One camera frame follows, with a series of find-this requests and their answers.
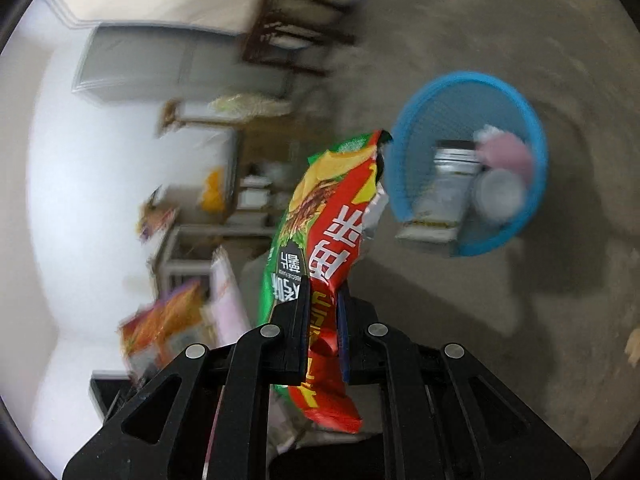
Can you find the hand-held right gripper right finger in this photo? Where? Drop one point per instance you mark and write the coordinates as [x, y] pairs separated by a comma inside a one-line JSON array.
[[342, 340]]

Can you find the plastic bag of groceries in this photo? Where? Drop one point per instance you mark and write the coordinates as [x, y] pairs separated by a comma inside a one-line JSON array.
[[250, 105]]

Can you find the orange plastic bag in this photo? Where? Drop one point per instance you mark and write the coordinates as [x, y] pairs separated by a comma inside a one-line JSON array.
[[211, 192]]

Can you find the red green snack bag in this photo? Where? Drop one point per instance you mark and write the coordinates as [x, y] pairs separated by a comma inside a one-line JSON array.
[[330, 230]]

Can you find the grey refrigerator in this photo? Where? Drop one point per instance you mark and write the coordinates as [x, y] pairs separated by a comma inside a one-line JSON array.
[[150, 65]]

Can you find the open cardboard box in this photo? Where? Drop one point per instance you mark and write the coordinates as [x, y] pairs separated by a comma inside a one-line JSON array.
[[155, 215]]

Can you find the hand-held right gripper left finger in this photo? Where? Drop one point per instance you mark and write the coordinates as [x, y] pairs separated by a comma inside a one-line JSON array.
[[295, 340]]

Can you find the blue plastic wastebasket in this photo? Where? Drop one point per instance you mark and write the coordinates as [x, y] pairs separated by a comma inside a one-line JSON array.
[[430, 110]]

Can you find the dark wooden stool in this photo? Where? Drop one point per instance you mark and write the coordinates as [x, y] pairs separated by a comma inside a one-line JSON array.
[[280, 5]]

